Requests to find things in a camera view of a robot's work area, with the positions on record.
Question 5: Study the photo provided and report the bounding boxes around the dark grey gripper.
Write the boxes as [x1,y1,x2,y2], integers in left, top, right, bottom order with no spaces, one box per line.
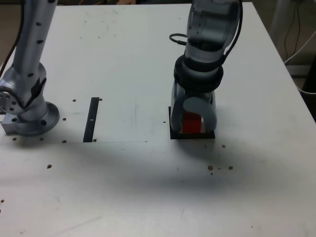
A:
[170,85,218,134]

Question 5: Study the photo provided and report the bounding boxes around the red cube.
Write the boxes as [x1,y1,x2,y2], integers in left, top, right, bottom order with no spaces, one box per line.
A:
[182,111,202,133]

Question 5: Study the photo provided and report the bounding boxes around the black tape square outline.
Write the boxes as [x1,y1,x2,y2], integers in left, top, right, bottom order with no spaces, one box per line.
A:
[168,106,216,140]

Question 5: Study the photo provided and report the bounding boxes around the black tape strip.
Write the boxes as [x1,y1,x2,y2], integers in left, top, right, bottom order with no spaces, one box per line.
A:
[83,97,100,143]

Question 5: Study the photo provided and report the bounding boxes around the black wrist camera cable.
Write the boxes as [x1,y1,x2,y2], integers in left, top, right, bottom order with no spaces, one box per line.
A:
[169,0,244,69]

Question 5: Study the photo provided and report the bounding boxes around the thin black cable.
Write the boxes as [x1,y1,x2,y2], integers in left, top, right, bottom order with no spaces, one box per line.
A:
[283,0,302,61]

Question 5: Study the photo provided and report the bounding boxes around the white cable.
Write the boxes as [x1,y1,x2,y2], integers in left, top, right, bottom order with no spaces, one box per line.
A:
[294,76,316,95]
[283,31,316,65]

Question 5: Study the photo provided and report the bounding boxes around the white frame post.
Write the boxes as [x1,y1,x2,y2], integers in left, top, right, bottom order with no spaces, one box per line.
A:
[268,0,296,44]

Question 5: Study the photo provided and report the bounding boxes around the dark cable beside arm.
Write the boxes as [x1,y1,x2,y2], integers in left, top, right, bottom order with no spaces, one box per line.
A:
[0,0,27,74]

